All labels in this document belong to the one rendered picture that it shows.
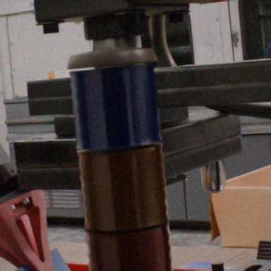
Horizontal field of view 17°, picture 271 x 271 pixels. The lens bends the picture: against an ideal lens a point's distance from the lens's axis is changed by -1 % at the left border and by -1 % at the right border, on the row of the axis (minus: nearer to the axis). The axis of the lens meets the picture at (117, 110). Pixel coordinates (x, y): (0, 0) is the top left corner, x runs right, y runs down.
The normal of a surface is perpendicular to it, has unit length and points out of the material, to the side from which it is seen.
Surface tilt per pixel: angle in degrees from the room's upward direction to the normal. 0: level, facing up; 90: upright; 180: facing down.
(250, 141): 90
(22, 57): 90
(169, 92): 90
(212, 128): 90
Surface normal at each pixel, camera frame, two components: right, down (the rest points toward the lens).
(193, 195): -0.57, 0.10
